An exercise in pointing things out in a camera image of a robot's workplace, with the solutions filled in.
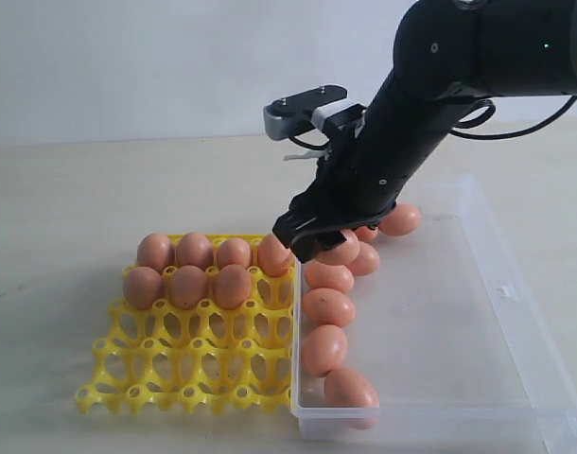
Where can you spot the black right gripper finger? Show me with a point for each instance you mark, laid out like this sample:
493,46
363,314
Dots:
309,247

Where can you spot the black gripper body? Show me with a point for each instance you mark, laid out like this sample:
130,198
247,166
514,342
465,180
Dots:
365,173

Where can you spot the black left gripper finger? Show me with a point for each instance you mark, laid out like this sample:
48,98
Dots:
295,224

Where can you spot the brown egg four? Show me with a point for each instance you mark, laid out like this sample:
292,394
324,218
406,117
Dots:
272,257

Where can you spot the brown egg sixteen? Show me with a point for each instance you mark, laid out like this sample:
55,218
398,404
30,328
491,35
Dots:
343,254

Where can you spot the brown egg three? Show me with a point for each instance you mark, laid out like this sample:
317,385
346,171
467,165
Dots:
234,251

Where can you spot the brown egg eleven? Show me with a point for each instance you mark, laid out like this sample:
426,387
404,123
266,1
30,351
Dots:
233,287

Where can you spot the brown egg two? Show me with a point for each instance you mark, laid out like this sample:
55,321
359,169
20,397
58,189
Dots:
194,249

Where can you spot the brown egg fourteen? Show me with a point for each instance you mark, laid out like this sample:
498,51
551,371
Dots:
187,287

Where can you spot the brown egg one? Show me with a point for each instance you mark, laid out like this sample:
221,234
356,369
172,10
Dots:
155,251

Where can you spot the brown egg eight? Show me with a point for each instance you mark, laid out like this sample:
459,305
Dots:
142,287

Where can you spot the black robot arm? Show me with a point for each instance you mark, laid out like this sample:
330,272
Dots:
451,59

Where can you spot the brown egg ten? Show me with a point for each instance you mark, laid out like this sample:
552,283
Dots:
319,275

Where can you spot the brown egg five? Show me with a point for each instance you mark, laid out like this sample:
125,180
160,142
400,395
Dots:
366,234

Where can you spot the brown egg seven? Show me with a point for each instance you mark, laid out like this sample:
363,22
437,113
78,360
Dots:
367,261

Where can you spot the brown egg twelve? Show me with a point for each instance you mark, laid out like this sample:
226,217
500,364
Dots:
328,306

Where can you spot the brown egg nine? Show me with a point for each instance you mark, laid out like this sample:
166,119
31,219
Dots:
403,220

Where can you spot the brown egg thirteen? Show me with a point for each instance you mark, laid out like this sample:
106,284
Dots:
324,349

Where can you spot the brown egg fifteen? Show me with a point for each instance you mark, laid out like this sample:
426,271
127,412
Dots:
347,388

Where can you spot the clear plastic container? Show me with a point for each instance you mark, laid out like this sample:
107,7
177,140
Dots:
456,368

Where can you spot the yellow plastic egg tray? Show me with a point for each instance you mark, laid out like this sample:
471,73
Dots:
205,356

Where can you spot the small white plastic clip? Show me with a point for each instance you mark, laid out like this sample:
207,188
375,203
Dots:
505,292

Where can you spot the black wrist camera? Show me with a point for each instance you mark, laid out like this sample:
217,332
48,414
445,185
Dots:
291,115

